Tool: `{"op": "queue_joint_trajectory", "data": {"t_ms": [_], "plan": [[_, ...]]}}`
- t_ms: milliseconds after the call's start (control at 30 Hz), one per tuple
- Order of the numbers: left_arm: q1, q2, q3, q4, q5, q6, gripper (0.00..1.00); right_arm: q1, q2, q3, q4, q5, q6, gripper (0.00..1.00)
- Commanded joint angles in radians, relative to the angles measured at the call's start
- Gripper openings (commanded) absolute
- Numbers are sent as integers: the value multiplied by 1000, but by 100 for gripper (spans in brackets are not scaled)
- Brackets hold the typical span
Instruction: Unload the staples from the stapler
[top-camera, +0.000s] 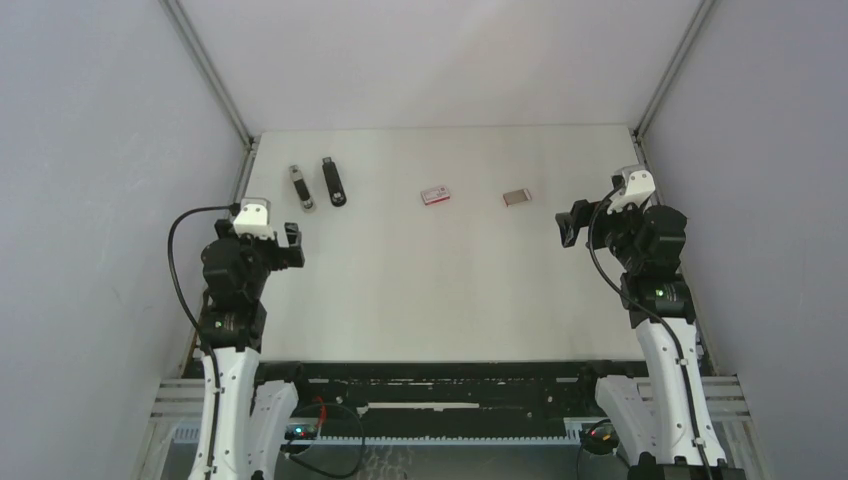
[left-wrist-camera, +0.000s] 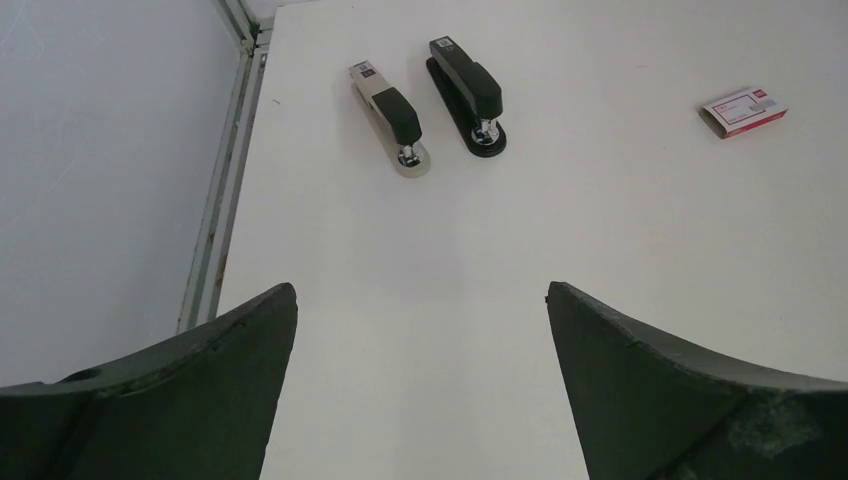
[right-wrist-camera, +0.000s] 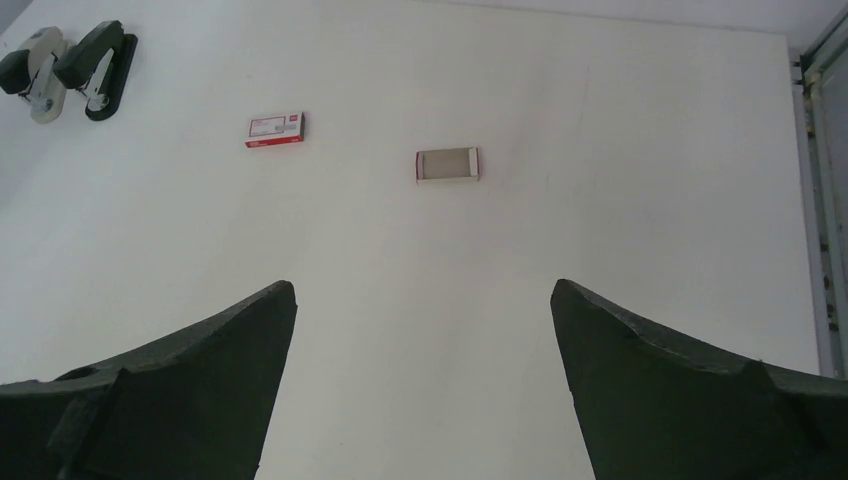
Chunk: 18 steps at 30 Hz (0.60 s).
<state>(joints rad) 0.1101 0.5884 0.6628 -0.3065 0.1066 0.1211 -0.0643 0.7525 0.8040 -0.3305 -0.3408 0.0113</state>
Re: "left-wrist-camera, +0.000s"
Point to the aluminium frame rail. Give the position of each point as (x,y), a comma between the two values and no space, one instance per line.
(205,280)

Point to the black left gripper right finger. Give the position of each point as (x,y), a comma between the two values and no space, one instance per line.
(650,405)

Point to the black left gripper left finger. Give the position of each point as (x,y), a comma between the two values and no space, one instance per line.
(199,405)

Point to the black stapler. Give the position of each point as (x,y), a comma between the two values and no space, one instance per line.
(472,96)

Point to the red white staple box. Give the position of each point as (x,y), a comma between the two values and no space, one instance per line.
(742,111)

